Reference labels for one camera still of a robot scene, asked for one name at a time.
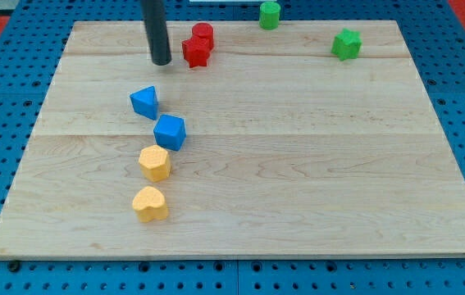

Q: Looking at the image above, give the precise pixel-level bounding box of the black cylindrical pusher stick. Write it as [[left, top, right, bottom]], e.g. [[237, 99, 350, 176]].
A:
[[140, 0, 171, 66]]

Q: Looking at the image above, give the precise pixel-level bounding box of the blue triangle block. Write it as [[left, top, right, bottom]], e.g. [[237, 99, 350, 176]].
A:
[[130, 86, 158, 120]]

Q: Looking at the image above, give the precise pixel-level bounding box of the blue cube block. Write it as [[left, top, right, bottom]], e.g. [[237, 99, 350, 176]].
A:
[[153, 114, 186, 151]]

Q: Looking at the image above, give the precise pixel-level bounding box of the red cylinder block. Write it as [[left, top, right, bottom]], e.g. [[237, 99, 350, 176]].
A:
[[192, 22, 214, 51]]

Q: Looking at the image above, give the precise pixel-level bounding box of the red star block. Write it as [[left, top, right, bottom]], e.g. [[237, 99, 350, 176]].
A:
[[181, 36, 210, 68]]

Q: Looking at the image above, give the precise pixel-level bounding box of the green cylinder block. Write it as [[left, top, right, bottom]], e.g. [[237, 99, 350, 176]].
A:
[[258, 2, 280, 30]]

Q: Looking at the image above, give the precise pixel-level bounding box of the yellow pentagon block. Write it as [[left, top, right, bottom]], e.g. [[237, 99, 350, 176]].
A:
[[139, 145, 171, 182]]

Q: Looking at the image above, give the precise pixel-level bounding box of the yellow heart block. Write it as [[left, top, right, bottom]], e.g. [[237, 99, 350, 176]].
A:
[[132, 186, 169, 223]]

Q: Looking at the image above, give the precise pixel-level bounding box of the green star block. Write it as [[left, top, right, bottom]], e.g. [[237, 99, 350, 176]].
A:
[[331, 28, 362, 61]]

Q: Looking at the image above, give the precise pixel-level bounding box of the wooden board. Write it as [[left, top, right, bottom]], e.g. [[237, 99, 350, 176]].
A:
[[0, 20, 465, 261]]

